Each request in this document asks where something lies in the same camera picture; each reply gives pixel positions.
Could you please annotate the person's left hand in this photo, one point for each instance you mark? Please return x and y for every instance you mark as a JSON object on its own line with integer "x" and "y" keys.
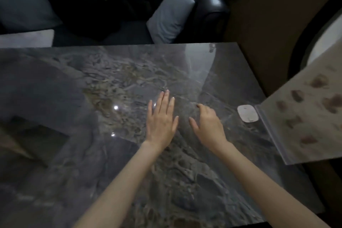
{"x": 160, "y": 126}

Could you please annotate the person's left thumb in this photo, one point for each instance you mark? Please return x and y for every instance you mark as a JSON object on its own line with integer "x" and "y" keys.
{"x": 175, "y": 124}

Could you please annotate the black bag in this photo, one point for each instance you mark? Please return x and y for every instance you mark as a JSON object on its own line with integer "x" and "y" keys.
{"x": 88, "y": 0}

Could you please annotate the small white rounded device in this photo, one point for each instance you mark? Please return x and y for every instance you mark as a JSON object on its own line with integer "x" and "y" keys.
{"x": 247, "y": 113}

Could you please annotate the black rimmed white round table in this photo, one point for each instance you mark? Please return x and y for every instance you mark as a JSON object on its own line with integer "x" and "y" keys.
{"x": 318, "y": 38}

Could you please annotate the person's left little finger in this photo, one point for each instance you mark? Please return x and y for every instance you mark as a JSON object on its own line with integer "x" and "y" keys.
{"x": 150, "y": 108}

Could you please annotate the laminated printed menu sheet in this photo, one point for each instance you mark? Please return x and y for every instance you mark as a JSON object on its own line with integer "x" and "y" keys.
{"x": 302, "y": 113}

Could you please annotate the person's left middle finger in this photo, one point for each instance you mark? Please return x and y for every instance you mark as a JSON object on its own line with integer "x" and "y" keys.
{"x": 166, "y": 101}

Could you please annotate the person's left forearm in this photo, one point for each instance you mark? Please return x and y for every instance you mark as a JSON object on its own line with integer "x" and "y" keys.
{"x": 120, "y": 190}

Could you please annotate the black leather sofa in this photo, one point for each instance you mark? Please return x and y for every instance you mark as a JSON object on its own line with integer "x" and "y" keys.
{"x": 208, "y": 0}

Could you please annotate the person's right forearm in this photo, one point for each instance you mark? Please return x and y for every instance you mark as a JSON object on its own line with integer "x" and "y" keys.
{"x": 267, "y": 190}

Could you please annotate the person's right hand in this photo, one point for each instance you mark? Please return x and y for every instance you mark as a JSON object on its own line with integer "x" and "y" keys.
{"x": 209, "y": 130}

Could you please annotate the person's right thumb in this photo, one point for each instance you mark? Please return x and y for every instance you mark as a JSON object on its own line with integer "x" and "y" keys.
{"x": 193, "y": 125}

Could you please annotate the large grey cushion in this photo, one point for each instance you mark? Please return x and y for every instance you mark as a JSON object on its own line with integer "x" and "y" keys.
{"x": 24, "y": 0}

